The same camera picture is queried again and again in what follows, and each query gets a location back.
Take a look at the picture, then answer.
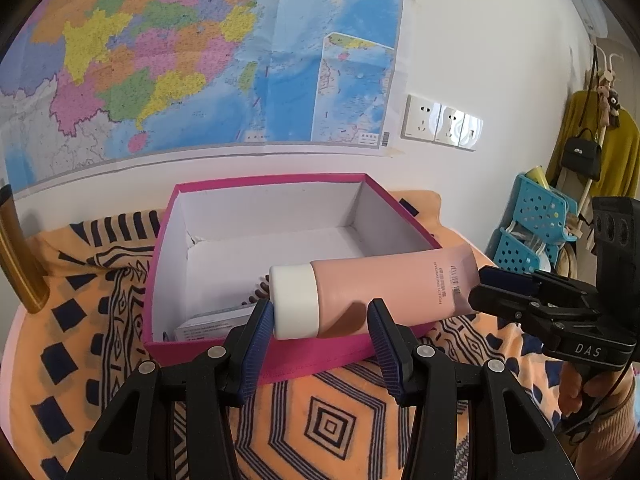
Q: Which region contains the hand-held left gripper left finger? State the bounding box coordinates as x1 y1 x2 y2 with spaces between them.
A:
62 300 276 480

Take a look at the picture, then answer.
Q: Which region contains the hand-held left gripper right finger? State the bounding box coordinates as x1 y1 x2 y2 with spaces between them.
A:
366 298 571 480

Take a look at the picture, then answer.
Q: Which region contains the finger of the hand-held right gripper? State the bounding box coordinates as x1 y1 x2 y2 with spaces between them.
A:
477 266 601 307
467 284 601 335

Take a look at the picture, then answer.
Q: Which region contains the pink cardboard box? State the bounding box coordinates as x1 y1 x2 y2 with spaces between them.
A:
142 172 443 386

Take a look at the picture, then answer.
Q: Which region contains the blue white medicine box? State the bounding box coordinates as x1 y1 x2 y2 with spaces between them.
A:
174 305 256 343

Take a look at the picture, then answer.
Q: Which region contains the wooden claw massager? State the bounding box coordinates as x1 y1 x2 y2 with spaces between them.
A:
241 276 273 308

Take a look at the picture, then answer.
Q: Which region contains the pink lotion tube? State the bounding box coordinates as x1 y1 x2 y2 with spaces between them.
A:
268 249 476 340

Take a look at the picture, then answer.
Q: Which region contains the person's right forearm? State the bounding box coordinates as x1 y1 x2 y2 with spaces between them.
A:
570 385 640 480

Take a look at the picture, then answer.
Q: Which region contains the person's right hand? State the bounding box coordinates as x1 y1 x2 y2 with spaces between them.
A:
557 362 633 418

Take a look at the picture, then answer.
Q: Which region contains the blue perforated plastic rack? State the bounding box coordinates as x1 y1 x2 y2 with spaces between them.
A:
500 172 581 276

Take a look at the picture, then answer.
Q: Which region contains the orange patterned blanket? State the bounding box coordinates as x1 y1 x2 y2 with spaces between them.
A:
0 190 591 480

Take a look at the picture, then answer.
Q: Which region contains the yellow coat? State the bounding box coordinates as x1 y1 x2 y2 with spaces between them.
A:
545 90 640 201

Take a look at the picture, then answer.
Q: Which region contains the black handbag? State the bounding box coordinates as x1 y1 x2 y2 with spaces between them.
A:
560 127 603 181

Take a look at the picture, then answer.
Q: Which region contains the brown plush toy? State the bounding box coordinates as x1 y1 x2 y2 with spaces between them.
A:
595 85 623 126

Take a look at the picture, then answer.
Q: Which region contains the wooden coat rack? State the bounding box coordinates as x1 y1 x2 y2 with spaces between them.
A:
590 45 626 151

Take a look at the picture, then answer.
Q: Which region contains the gold thermos flask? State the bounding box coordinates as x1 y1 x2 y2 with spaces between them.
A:
0 185 51 313

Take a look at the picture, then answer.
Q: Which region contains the white wall socket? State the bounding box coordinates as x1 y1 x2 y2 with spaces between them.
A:
401 94 442 142
434 105 467 147

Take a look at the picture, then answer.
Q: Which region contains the colourful wall map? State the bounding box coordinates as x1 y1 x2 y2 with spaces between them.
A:
0 0 408 196

